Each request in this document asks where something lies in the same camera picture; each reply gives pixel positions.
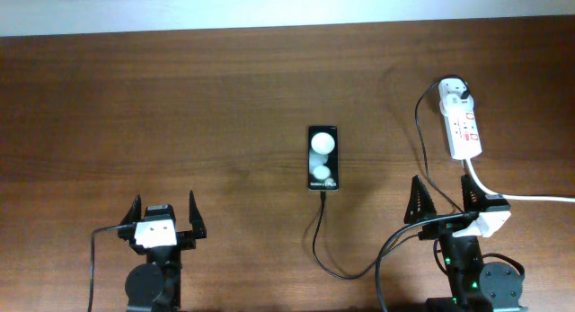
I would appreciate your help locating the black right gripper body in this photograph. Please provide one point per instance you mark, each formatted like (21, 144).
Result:
(463, 248)

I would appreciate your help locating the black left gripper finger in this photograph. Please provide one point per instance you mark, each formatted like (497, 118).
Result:
(134, 214)
(198, 226)

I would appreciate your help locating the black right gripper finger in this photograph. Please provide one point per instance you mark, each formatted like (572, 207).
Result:
(420, 205)
(473, 196)

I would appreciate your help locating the black smartphone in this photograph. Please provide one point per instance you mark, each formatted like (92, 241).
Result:
(323, 158)

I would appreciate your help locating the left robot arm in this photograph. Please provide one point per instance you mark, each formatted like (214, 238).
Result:
(156, 284)

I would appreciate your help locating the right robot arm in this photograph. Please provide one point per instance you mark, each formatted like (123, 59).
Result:
(478, 282)

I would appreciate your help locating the white USB charger adapter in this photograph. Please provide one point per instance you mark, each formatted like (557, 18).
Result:
(455, 97)

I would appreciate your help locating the white power strip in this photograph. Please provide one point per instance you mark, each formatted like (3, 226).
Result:
(463, 135)

